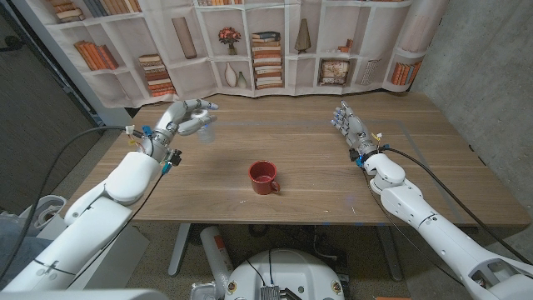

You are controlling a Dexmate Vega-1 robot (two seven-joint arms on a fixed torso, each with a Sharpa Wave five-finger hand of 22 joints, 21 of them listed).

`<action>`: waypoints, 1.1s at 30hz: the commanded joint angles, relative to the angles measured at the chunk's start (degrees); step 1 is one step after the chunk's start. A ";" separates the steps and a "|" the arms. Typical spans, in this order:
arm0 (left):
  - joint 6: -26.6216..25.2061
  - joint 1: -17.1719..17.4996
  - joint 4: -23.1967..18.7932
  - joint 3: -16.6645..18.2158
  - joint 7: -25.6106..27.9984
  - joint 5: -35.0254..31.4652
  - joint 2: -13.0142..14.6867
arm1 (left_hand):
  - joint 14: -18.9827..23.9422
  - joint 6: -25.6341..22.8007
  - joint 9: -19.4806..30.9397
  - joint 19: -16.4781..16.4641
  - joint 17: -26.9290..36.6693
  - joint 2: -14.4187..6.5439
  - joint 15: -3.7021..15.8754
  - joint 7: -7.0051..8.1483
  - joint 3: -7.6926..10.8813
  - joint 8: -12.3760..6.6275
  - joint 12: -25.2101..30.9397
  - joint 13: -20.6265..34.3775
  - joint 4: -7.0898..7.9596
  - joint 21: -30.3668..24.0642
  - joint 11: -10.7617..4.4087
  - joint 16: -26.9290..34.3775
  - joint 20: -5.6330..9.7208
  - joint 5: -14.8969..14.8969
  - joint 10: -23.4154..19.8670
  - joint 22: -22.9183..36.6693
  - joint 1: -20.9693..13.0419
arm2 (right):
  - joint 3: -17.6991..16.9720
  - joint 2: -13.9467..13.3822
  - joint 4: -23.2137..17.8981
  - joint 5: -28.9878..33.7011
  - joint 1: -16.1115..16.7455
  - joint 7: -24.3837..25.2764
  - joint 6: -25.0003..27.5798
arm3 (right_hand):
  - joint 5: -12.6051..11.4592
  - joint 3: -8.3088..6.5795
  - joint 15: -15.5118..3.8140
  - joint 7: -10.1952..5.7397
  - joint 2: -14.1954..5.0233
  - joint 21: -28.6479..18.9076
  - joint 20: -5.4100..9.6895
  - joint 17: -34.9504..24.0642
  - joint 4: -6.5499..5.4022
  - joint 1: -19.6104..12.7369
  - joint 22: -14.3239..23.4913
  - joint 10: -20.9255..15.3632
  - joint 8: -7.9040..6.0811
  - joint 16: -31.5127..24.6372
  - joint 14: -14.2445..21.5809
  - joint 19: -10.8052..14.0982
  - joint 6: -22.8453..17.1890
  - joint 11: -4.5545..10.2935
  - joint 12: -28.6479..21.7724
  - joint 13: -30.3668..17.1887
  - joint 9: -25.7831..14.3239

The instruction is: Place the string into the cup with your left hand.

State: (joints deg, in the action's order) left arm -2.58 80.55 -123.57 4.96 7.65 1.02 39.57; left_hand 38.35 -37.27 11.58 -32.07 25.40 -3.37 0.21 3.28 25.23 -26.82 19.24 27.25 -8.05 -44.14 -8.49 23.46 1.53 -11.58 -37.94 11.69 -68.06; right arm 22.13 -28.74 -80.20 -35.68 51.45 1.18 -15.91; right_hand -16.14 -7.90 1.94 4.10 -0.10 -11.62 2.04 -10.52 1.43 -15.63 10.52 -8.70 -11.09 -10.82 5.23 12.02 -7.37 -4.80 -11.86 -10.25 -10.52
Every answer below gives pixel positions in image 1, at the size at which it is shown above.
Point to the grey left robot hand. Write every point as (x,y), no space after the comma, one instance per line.
(166,125)

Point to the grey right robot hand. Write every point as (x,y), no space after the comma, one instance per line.
(356,129)

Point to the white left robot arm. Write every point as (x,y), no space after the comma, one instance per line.
(91,216)

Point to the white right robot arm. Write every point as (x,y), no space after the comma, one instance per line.
(441,237)

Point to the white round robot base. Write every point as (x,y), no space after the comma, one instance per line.
(287,271)

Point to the printed bookshelf backdrop cloth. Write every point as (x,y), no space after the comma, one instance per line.
(187,79)

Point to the red ceramic mug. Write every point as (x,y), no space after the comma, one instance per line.
(262,181)

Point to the grey metal table leg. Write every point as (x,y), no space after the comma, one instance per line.
(390,254)
(179,250)

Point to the white flat board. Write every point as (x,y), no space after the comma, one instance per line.
(125,254)

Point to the white round machine housing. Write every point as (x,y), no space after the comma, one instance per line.
(50,208)

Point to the silver foil tray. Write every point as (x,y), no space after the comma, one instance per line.
(203,291)

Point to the white robot torso edge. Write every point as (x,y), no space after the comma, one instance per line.
(83,295)

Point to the blue jeans person leg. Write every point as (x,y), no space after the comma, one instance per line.
(14,254)

